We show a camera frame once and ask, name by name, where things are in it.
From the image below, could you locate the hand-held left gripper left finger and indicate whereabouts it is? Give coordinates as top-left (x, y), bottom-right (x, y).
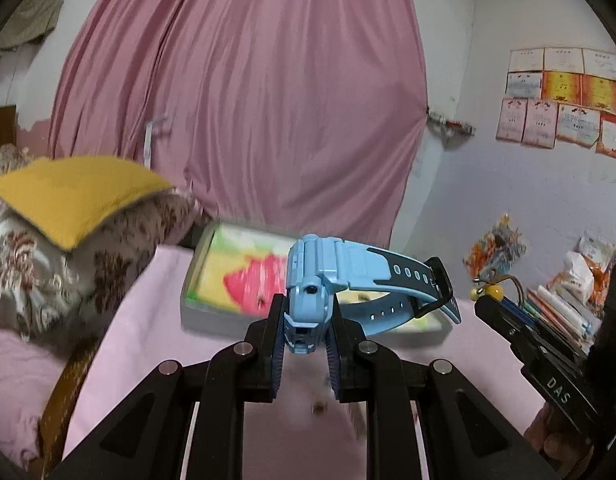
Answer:
top-left (63, 294), bottom-right (289, 480)

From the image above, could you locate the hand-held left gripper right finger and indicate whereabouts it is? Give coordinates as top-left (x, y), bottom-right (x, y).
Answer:
top-left (325, 305), bottom-right (564, 480)

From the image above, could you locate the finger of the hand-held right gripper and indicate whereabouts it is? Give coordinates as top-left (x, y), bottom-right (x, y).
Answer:
top-left (500, 297), bottom-right (586, 361)
top-left (475, 296), bottom-right (541, 361)

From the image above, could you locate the blue smartwatch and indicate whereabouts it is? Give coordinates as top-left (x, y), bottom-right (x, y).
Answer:
top-left (285, 234), bottom-right (463, 356)

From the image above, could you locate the grey cardboard box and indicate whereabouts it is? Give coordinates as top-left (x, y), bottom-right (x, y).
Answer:
top-left (180, 220), bottom-right (451, 346)

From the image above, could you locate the person's right hand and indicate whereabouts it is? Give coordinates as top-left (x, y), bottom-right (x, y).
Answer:
top-left (525, 402), bottom-right (596, 472)

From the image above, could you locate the stack of books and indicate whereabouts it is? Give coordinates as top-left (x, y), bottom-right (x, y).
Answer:
top-left (518, 282), bottom-right (605, 357)

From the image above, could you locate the white tissue pack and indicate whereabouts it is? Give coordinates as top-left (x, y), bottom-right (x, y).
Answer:
top-left (558, 235), bottom-right (616, 302)

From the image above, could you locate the colourful cut-out drawing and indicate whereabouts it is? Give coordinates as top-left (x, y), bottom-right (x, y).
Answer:
top-left (463, 214), bottom-right (528, 279)

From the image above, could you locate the pink blanket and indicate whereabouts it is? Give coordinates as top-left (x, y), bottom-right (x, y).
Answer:
top-left (63, 245), bottom-right (546, 461)

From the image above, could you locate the pink curtain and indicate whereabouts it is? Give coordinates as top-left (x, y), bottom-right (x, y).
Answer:
top-left (48, 0), bottom-right (429, 251)

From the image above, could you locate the floral pillow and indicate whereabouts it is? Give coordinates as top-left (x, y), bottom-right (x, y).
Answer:
top-left (0, 144), bottom-right (209, 342)

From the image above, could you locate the yellow pillow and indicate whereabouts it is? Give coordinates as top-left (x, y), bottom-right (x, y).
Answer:
top-left (0, 156), bottom-right (175, 251)

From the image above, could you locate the pink bed sheet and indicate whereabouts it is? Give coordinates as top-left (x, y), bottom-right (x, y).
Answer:
top-left (0, 320), bottom-right (69, 466)

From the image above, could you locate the wooden headboard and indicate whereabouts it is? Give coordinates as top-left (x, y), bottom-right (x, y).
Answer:
top-left (0, 105), bottom-right (18, 154)

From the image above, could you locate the olive hanging cloth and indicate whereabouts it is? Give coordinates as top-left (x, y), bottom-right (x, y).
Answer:
top-left (0, 0), bottom-right (64, 57)

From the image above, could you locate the wire wall shelf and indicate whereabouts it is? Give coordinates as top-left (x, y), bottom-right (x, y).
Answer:
top-left (427, 110), bottom-right (476, 139)

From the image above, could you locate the wooden bed frame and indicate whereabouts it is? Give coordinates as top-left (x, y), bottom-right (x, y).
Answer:
top-left (39, 337), bottom-right (98, 476)

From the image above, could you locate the group of wall certificates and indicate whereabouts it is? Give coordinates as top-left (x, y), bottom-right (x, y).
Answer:
top-left (495, 47), bottom-right (616, 162)

